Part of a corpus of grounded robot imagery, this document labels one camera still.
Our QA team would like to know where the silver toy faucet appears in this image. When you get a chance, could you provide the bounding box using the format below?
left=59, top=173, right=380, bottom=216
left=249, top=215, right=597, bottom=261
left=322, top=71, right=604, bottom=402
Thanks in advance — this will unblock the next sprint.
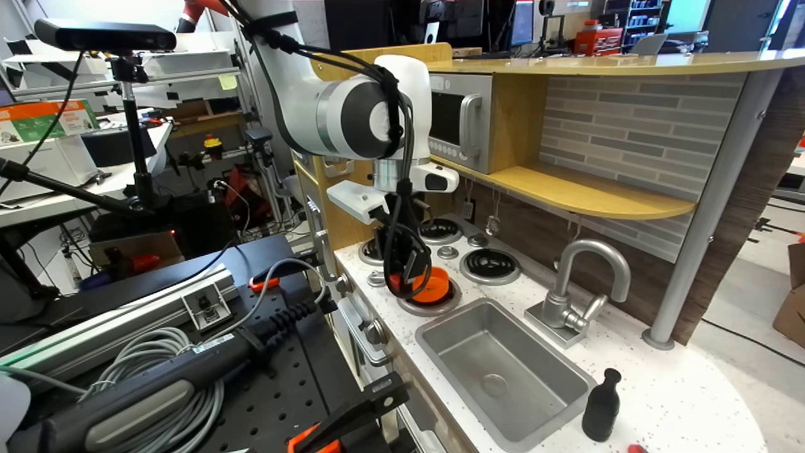
left=523, top=237, right=634, bottom=351

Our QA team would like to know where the grey kitchen support pole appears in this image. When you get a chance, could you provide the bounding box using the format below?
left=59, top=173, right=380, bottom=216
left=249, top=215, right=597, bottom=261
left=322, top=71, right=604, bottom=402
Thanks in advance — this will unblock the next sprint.
left=643, top=71, right=787, bottom=353

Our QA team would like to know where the black camera stand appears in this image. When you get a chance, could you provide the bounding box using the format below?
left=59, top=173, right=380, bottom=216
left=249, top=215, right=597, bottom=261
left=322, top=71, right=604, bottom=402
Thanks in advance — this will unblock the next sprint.
left=106, top=50, right=163, bottom=216

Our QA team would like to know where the small black bottle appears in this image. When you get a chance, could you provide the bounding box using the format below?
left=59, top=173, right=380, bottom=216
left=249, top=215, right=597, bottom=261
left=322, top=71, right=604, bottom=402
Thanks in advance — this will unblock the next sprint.
left=582, top=364, right=625, bottom=446

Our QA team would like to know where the green orange box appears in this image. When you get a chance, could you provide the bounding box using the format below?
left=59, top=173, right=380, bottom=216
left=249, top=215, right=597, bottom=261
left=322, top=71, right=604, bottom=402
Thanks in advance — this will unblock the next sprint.
left=0, top=99, right=101, bottom=149

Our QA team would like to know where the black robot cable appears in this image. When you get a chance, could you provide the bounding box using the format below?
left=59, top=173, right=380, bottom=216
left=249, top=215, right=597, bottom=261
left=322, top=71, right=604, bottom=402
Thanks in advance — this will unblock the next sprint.
left=224, top=0, right=438, bottom=298

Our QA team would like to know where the red bag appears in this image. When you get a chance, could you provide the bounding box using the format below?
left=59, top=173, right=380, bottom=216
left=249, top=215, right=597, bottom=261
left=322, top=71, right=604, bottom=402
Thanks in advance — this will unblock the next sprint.
left=573, top=17, right=629, bottom=60

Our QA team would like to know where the grey toy sink basin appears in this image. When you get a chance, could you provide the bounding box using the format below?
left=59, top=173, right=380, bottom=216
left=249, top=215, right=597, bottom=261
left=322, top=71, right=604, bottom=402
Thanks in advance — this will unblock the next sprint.
left=415, top=298, right=599, bottom=453

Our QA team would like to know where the teal screen monitor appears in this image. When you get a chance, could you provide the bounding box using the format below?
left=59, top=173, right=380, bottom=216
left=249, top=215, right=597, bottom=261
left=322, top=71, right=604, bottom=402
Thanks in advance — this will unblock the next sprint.
left=664, top=0, right=718, bottom=37

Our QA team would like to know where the black stereo camera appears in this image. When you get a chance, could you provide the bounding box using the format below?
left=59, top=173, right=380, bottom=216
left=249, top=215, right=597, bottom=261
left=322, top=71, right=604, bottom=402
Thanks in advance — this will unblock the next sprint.
left=34, top=17, right=180, bottom=55

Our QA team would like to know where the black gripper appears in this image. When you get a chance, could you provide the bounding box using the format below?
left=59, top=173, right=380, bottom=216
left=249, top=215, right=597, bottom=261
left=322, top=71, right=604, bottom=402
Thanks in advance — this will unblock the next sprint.
left=373, top=200, right=438, bottom=299

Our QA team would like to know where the black bar clamp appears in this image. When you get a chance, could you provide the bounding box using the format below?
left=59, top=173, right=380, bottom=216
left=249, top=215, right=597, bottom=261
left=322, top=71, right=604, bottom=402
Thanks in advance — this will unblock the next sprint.
left=285, top=373, right=415, bottom=453

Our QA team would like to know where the aluminium extrusion rail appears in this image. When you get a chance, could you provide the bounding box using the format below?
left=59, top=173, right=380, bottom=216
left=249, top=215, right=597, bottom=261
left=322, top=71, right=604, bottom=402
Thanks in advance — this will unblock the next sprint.
left=0, top=264, right=243, bottom=378

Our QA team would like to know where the red machine part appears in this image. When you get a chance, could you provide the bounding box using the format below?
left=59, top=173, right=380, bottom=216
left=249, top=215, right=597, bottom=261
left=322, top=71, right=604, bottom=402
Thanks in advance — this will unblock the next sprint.
left=210, top=164, right=280, bottom=229

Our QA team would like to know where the brown cardboard box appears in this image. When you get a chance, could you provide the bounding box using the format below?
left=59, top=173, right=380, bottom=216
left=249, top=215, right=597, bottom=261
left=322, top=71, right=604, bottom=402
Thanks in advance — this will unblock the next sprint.
left=770, top=241, right=805, bottom=353

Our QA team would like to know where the white cable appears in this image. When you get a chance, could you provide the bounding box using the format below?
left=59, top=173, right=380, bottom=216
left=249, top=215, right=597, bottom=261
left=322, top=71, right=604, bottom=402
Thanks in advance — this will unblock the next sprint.
left=211, top=256, right=332, bottom=339

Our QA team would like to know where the orange handled black clamp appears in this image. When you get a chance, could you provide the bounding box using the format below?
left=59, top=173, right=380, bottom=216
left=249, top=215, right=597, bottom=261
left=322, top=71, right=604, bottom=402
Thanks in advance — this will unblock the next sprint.
left=248, top=275, right=285, bottom=298

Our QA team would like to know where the black cylindrical tool handle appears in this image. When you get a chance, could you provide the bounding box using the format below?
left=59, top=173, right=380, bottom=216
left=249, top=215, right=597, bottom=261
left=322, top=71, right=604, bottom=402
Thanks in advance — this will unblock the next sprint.
left=7, top=294, right=328, bottom=453

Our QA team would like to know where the black boom rod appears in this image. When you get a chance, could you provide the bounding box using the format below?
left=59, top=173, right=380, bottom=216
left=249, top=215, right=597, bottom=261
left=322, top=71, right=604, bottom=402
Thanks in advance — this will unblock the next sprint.
left=0, top=157, right=151, bottom=222

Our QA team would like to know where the wooden toy kitchen frame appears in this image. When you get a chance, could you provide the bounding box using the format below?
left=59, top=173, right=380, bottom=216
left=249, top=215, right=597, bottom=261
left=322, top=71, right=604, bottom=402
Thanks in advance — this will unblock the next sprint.
left=272, top=44, right=805, bottom=453

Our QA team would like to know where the grey coiled cable bundle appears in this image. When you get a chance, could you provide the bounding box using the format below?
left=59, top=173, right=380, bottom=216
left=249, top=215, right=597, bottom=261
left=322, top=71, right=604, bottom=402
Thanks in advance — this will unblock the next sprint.
left=78, top=325, right=230, bottom=453

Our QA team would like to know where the grey toy microwave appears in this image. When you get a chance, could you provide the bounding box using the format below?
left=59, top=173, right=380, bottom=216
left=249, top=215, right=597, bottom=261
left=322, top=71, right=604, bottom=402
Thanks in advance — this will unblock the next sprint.
left=429, top=74, right=496, bottom=176

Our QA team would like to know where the orange toy pot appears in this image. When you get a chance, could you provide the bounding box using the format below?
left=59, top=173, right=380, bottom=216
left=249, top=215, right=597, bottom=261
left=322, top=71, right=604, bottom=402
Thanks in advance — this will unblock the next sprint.
left=406, top=264, right=457, bottom=308

